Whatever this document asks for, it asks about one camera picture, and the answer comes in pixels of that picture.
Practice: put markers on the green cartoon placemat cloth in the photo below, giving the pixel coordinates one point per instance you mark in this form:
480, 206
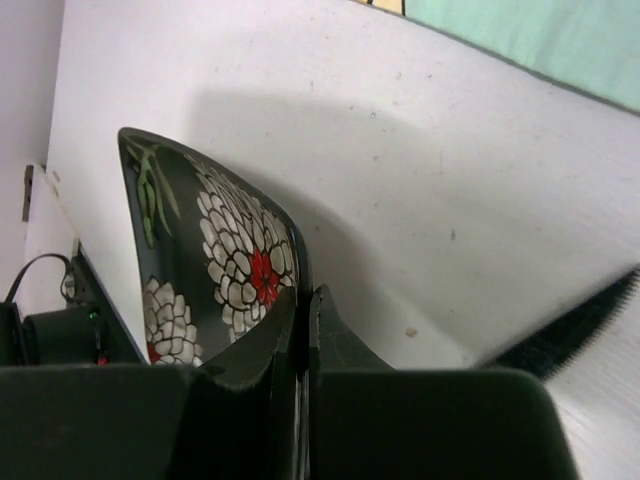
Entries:
592, 46

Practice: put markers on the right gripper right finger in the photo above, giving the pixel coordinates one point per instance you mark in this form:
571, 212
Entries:
341, 371

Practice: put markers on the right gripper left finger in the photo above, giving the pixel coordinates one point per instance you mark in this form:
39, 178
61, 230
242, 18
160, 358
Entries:
239, 421

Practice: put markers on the black floral square plate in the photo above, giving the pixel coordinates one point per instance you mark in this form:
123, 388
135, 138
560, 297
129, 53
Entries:
214, 252

